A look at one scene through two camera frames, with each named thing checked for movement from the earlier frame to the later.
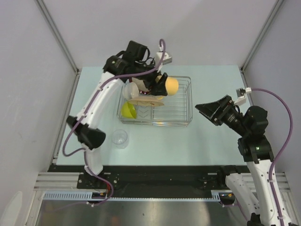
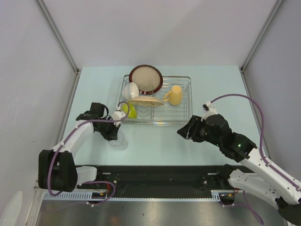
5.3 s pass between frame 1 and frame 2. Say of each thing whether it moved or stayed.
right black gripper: moved
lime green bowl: stayed
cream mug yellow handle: moved
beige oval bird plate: stayed
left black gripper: moved
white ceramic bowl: stayed
